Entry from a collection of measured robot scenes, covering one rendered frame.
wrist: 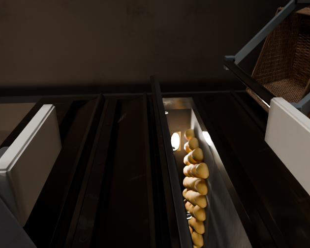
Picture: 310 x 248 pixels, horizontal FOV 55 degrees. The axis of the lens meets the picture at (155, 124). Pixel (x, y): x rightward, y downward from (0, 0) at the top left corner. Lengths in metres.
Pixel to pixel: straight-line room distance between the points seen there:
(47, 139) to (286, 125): 0.13
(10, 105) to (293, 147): 3.23
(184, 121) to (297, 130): 1.73
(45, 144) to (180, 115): 1.72
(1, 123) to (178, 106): 2.14
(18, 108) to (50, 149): 3.14
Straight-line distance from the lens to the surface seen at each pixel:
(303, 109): 0.73
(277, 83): 1.92
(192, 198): 1.70
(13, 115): 3.37
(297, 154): 0.17
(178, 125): 1.89
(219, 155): 1.23
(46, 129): 0.17
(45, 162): 0.17
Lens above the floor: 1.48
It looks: 2 degrees down
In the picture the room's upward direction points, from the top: 92 degrees counter-clockwise
